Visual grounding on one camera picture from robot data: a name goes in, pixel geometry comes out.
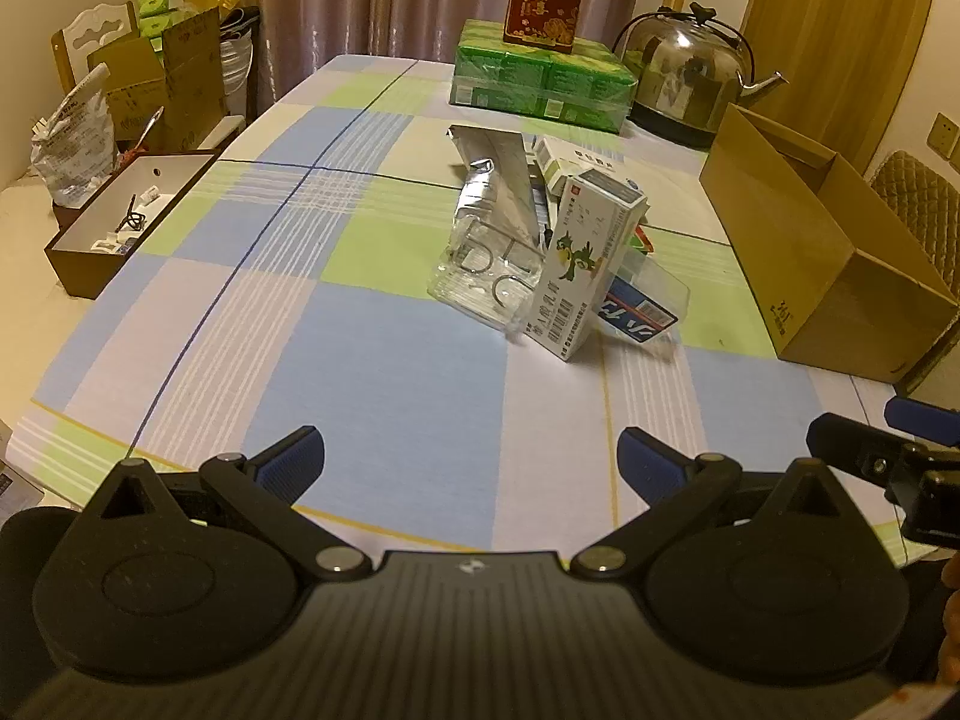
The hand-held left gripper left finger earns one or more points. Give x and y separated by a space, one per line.
289 459

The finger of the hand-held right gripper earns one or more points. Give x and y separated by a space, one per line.
855 446
926 422

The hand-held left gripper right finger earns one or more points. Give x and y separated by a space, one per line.
649 461

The blue white card box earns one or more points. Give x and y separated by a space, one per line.
634 311

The white medicine box green print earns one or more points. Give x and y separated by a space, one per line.
581 262

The brown cardboard box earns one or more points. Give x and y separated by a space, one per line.
780 240

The clear plastic case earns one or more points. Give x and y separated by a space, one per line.
480 270

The silver foil pouch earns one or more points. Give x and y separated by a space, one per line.
499 172

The quilted beige chair cushion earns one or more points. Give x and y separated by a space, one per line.
919 195

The shallow dark brown box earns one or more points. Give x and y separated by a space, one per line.
97 270

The white blue medicine box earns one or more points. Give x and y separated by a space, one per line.
581 157

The white printed plastic bag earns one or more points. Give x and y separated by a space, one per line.
71 142

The tall open cardboard carton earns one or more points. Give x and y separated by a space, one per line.
187 82

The steel glass kettle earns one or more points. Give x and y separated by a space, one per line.
682 71

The green tissue multipack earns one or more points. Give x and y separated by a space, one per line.
525 79

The white metal bucket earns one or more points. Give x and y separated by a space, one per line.
238 60

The wooden door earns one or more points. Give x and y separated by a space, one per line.
832 22

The stack of green packs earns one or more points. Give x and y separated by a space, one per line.
159 15

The white chair back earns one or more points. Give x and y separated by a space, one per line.
90 30

